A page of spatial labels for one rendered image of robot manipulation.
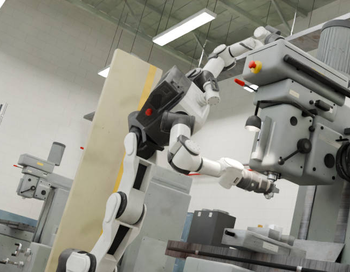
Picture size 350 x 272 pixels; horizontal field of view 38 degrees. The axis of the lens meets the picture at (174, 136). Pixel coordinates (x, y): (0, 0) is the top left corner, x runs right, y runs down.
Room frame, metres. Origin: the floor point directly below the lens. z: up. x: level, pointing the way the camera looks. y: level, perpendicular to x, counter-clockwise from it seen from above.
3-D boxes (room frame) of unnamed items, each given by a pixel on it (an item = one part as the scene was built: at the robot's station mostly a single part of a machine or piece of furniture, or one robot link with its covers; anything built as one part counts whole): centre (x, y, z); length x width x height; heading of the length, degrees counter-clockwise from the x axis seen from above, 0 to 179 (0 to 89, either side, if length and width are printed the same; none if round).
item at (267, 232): (2.23, -0.48, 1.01); 0.15 x 0.06 x 0.04; 27
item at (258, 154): (2.27, -0.39, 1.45); 0.04 x 0.04 x 0.21; 28
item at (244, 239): (2.24, -0.50, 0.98); 0.35 x 0.15 x 0.11; 117
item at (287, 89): (2.34, -0.53, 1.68); 0.34 x 0.24 x 0.10; 118
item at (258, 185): (2.28, -0.41, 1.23); 0.13 x 0.12 x 0.10; 28
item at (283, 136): (2.33, -0.49, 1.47); 0.21 x 0.19 x 0.32; 28
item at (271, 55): (2.33, -0.50, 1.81); 0.47 x 0.26 x 0.16; 118
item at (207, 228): (2.70, -0.31, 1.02); 0.22 x 0.12 x 0.20; 29
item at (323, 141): (2.41, -0.66, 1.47); 0.24 x 0.19 x 0.26; 28
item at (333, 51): (2.44, -0.71, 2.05); 0.20 x 0.20 x 0.32
